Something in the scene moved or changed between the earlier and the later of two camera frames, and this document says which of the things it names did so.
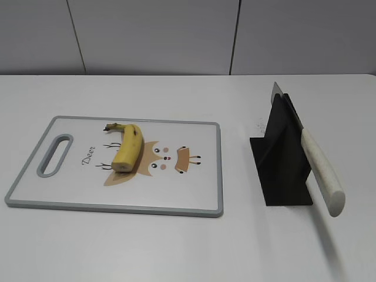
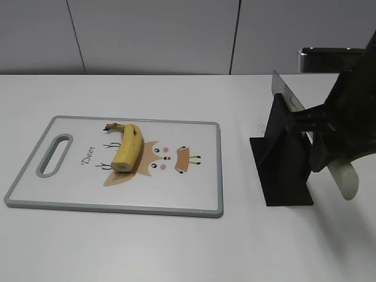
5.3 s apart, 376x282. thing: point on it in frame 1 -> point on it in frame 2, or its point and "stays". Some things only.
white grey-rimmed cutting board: (178, 171) stays
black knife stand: (280, 158) stays
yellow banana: (128, 155) stays
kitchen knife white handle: (329, 191) -> (343, 173)
